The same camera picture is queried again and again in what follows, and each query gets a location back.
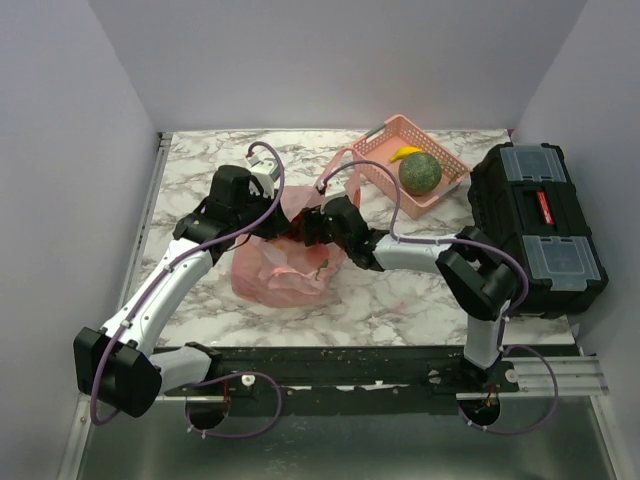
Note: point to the black plastic toolbox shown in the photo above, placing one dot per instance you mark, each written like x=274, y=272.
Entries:
x=524, y=201

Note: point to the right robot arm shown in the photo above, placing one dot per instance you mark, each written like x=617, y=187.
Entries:
x=482, y=279

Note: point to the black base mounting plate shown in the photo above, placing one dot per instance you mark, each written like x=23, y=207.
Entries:
x=330, y=381

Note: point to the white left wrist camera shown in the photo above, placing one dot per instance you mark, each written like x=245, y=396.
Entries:
x=264, y=176

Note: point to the pink plastic bag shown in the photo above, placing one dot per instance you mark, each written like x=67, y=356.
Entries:
x=284, y=273

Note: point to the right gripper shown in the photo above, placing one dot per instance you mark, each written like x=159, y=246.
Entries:
x=315, y=217

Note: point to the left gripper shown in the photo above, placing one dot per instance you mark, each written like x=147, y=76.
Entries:
x=278, y=224

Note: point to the green fake melon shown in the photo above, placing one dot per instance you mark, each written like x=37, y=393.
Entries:
x=419, y=173

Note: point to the pink perforated plastic basket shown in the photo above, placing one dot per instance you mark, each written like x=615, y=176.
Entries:
x=379, y=144

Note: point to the dark red fake grapes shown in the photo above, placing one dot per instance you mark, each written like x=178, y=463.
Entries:
x=301, y=228

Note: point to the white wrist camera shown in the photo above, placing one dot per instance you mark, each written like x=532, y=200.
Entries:
x=264, y=176
x=331, y=189

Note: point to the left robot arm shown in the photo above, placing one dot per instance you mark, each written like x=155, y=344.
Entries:
x=117, y=364

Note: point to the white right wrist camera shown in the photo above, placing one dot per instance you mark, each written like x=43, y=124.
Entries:
x=331, y=189

